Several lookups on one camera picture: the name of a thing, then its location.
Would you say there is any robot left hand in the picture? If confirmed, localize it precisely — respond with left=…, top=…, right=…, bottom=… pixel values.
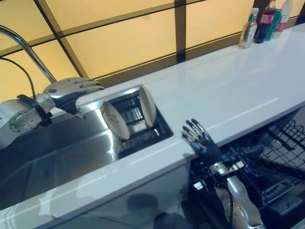
left=43, top=77, right=105, bottom=120

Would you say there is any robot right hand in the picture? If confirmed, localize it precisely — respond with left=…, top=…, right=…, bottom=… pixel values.
left=182, top=118, right=224, bottom=167

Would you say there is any chrome kitchen faucet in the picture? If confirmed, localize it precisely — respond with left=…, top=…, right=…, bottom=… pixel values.
left=0, top=25, right=57, bottom=84

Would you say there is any cream plate with red print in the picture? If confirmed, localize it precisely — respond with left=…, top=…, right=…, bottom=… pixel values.
left=100, top=101, right=131, bottom=140

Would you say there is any stainless steel sink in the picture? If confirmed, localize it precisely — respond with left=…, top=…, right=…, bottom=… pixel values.
left=0, top=83, right=174, bottom=203

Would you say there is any black dish drying rack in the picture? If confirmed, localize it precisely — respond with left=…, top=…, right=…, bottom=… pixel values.
left=111, top=93, right=174, bottom=158

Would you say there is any plain cream plate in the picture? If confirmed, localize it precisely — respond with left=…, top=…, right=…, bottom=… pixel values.
left=139, top=86, right=157, bottom=127

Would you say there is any clear bottle with yellow liquid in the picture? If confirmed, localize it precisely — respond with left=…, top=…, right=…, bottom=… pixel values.
left=239, top=8, right=260, bottom=50

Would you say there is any dark cola bottle red label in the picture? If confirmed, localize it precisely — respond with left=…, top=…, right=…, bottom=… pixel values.
left=254, top=0, right=278, bottom=44

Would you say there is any green drink can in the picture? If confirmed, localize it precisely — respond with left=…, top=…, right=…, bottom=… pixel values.
left=264, top=9, right=283, bottom=42

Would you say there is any white plastic bottle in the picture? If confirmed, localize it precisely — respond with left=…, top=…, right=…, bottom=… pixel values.
left=272, top=0, right=294, bottom=40

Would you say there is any black cable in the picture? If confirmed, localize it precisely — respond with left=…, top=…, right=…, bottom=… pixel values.
left=0, top=56, right=37, bottom=99

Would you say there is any black wire dishwasher rack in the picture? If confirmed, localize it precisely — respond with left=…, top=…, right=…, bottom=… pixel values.
left=190, top=112, right=305, bottom=222

